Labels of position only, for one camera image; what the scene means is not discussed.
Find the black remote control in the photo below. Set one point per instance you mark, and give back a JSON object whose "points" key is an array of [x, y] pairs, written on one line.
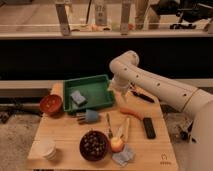
{"points": [[149, 129]]}

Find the orange carrot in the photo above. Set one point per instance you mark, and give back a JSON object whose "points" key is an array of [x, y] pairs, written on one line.
{"points": [[130, 112]]}

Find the red bowl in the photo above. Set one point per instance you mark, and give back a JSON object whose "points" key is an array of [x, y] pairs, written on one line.
{"points": [[51, 104]]}

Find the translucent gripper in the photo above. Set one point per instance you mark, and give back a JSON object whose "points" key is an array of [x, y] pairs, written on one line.
{"points": [[124, 94]]}

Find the orange apple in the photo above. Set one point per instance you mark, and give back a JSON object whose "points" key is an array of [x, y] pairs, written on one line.
{"points": [[116, 144]]}

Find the blue grey sponge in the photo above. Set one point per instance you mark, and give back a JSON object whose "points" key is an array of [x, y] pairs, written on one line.
{"points": [[78, 98]]}

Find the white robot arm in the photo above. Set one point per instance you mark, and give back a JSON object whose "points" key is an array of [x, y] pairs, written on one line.
{"points": [[195, 102]]}

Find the yellow banana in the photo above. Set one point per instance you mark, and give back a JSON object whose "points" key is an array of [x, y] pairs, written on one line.
{"points": [[123, 130]]}

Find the green plastic tray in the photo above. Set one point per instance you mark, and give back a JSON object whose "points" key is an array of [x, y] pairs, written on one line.
{"points": [[93, 88]]}

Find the dark brown bowl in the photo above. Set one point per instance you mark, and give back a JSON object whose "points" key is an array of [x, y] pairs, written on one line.
{"points": [[94, 146]]}

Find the black handled scissors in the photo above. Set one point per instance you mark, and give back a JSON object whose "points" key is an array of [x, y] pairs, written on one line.
{"points": [[140, 95]]}

